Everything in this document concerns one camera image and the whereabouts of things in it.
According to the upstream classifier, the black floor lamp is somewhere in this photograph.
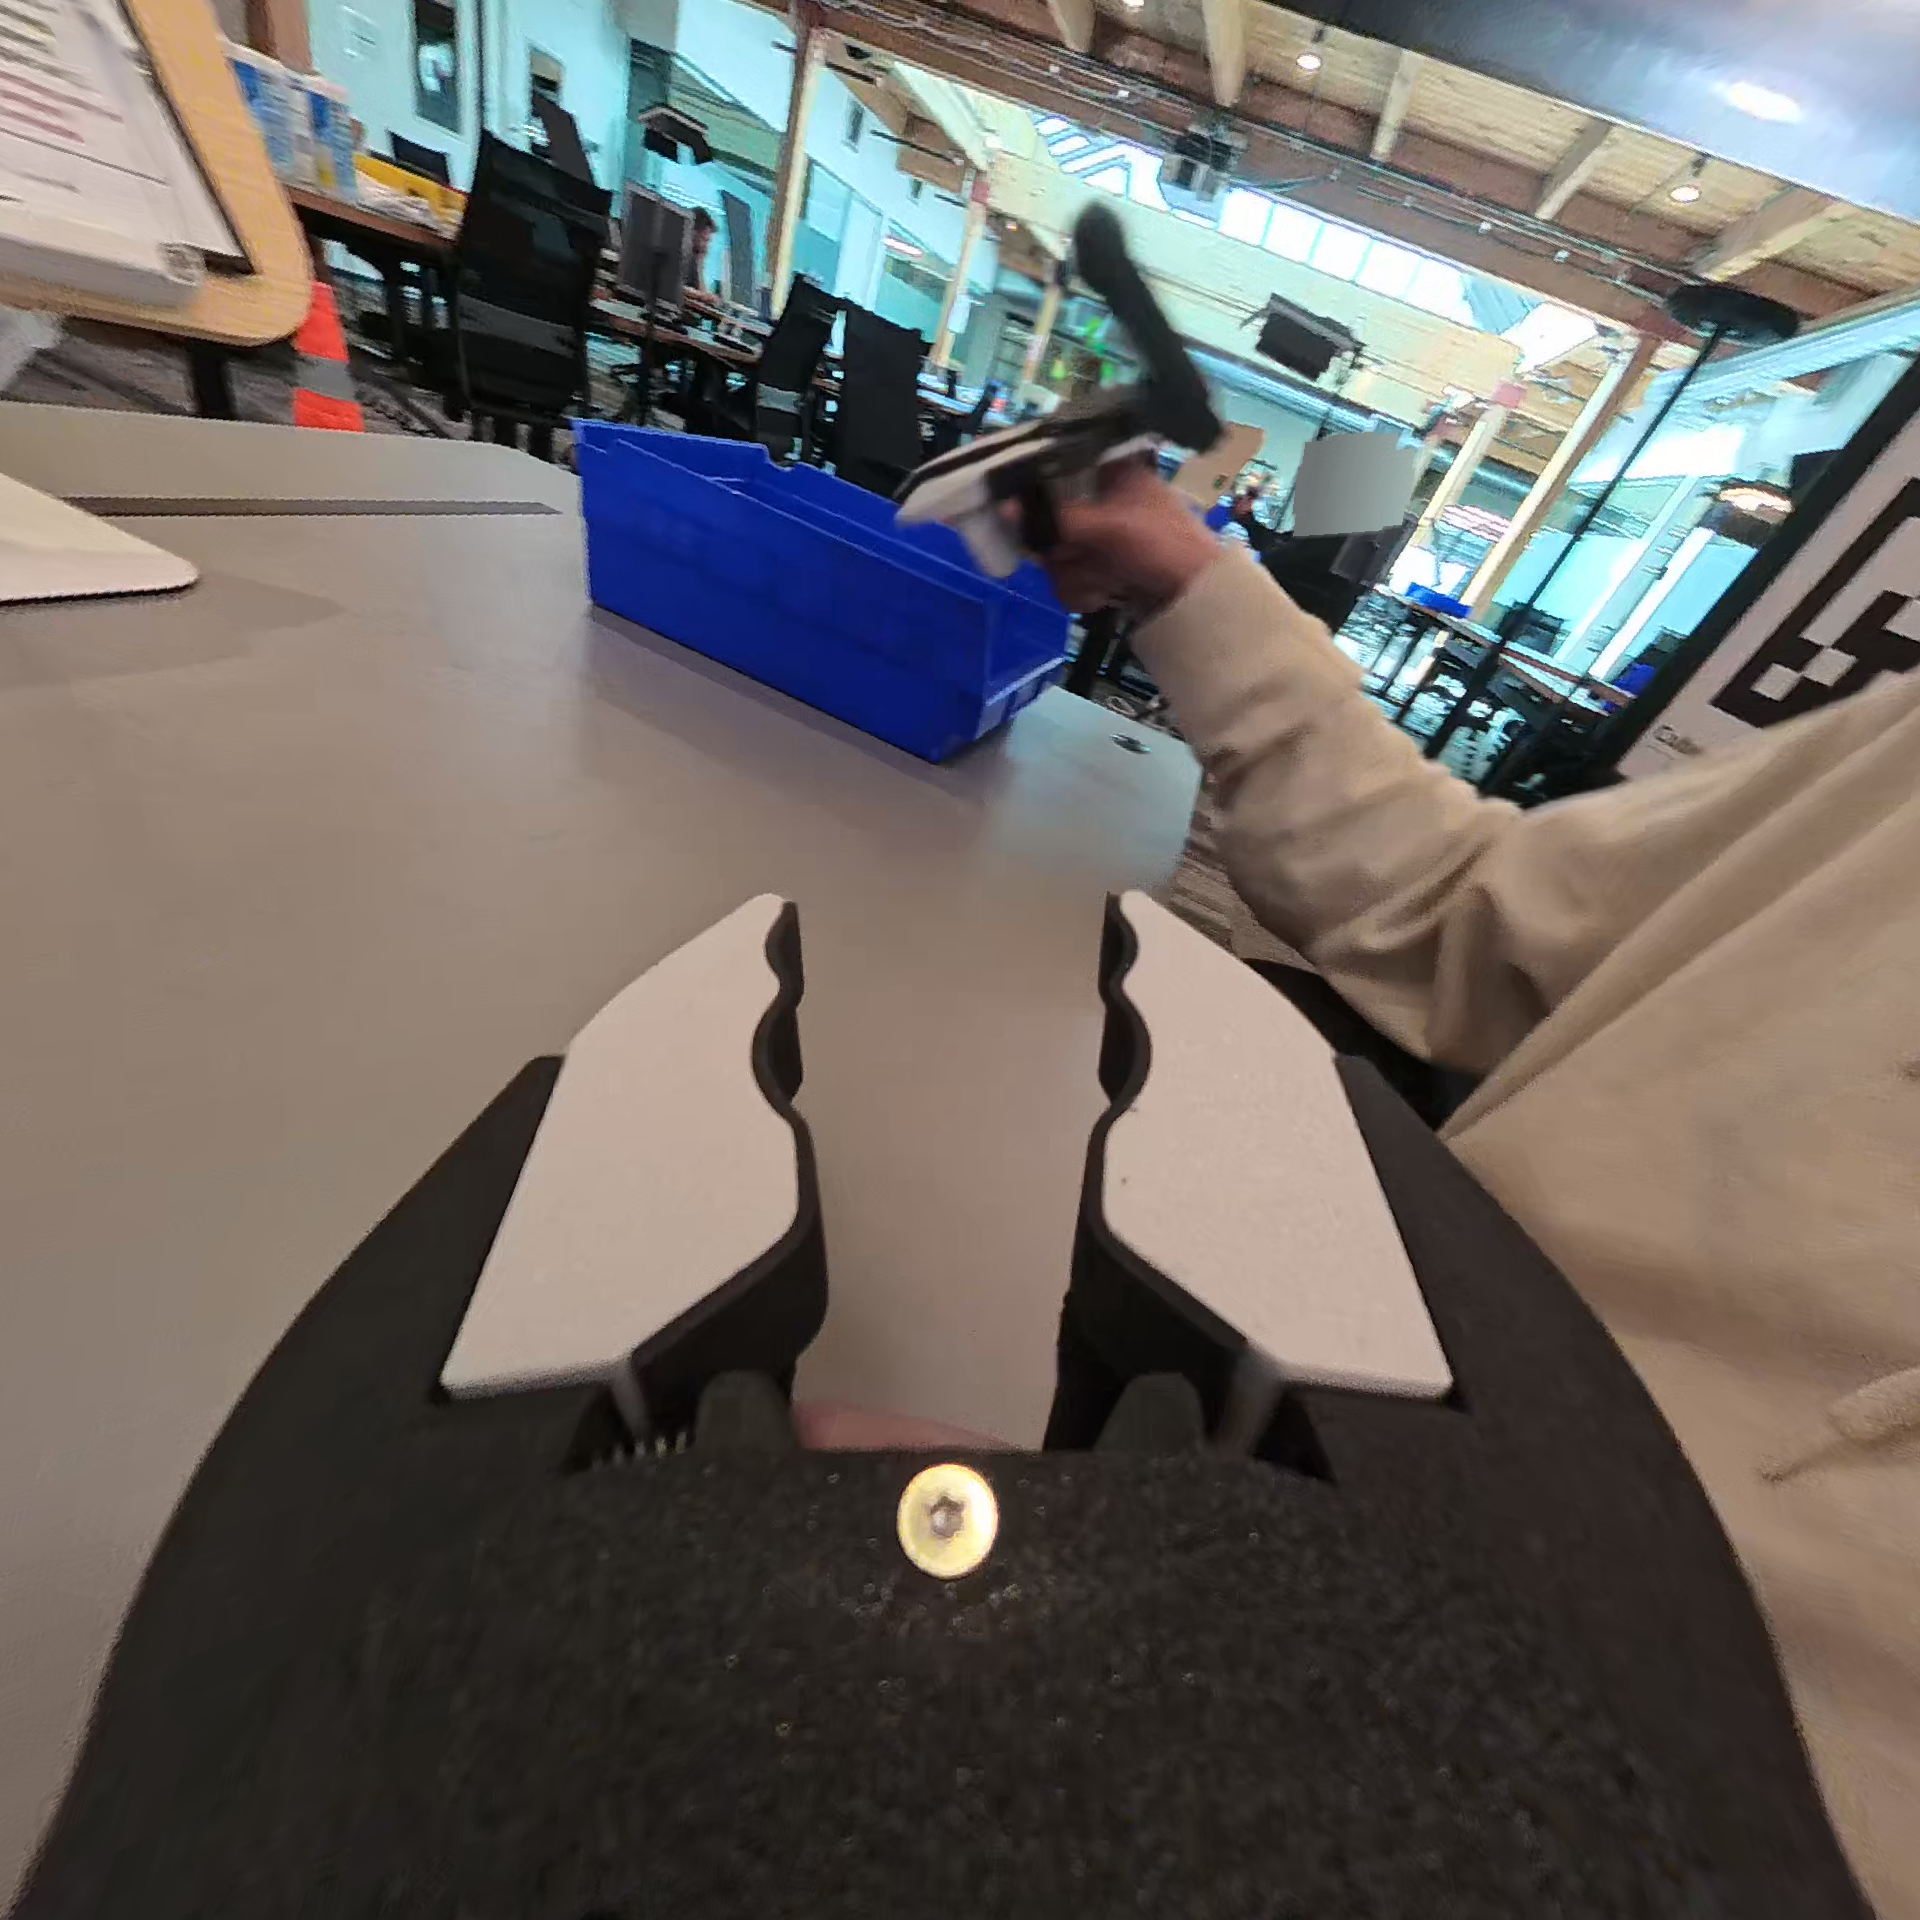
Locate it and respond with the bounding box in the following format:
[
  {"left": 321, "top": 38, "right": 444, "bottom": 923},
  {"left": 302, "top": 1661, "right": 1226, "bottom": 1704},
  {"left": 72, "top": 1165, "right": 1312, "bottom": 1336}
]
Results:
[{"left": 1477, "top": 282, "right": 1801, "bottom": 802}]

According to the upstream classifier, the person's right forearm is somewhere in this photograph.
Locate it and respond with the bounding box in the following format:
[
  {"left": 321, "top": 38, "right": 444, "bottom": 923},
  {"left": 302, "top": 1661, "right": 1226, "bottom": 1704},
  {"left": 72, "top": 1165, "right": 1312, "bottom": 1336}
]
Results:
[{"left": 1127, "top": 548, "right": 1561, "bottom": 1073}]

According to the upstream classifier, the hanging black monitor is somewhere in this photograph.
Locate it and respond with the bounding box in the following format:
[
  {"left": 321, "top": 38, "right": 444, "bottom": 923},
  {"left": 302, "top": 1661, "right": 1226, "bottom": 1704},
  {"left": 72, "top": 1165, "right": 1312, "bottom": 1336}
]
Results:
[{"left": 1253, "top": 292, "right": 1372, "bottom": 377}]

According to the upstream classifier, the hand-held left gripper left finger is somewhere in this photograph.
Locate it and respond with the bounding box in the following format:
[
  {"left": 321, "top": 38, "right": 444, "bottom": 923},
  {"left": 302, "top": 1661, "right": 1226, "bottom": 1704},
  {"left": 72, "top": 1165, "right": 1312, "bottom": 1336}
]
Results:
[{"left": 438, "top": 894, "right": 828, "bottom": 1441}]

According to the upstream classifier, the computer monitor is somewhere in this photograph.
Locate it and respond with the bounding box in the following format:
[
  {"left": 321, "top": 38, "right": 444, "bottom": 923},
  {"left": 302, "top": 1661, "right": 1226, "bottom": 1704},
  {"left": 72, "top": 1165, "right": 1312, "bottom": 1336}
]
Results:
[{"left": 620, "top": 184, "right": 696, "bottom": 313}]

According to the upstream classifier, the blue plastic bin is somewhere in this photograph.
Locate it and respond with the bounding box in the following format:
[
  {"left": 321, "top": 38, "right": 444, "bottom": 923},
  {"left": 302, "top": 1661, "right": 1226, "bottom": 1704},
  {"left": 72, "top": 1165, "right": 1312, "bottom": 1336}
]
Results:
[{"left": 571, "top": 421, "right": 1073, "bottom": 765}]

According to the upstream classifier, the black office chair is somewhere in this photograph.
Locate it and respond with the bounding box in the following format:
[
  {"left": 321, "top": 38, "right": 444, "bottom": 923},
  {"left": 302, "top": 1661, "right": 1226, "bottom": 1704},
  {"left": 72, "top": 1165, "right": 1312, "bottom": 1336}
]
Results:
[
  {"left": 450, "top": 129, "right": 620, "bottom": 449},
  {"left": 756, "top": 275, "right": 847, "bottom": 460},
  {"left": 832, "top": 298, "right": 935, "bottom": 495}
]

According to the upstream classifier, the person's right hand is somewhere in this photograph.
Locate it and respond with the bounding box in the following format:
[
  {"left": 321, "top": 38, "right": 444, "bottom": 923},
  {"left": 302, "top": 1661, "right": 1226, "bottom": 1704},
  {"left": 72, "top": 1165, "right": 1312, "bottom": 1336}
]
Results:
[{"left": 1034, "top": 462, "right": 1222, "bottom": 618}]

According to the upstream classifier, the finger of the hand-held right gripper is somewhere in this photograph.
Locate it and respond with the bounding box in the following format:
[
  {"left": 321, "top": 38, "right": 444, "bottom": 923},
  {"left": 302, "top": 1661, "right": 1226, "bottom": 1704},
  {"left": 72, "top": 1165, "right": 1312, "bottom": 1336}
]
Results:
[{"left": 896, "top": 423, "right": 1161, "bottom": 578}]

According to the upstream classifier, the orange traffic cone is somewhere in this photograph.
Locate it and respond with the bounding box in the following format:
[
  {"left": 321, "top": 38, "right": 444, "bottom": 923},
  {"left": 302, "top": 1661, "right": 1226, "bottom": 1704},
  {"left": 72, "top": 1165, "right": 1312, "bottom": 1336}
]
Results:
[{"left": 289, "top": 282, "right": 366, "bottom": 433}]

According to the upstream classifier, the printed instruction sheet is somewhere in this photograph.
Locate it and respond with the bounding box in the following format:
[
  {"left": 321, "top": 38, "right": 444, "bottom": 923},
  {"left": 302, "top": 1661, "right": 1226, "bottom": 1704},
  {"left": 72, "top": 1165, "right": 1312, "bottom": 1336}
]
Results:
[{"left": 0, "top": 0, "right": 256, "bottom": 310}]

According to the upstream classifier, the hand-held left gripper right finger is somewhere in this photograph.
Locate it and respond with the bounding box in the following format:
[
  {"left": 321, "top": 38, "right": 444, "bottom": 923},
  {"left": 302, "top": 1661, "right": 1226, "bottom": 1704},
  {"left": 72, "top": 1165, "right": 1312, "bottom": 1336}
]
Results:
[{"left": 1064, "top": 887, "right": 1457, "bottom": 1446}]

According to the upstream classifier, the stack of blue white cartons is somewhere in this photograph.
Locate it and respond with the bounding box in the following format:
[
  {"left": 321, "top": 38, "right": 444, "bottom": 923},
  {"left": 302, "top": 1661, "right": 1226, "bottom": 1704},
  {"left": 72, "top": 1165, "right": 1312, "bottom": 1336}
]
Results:
[{"left": 229, "top": 43, "right": 366, "bottom": 200}]

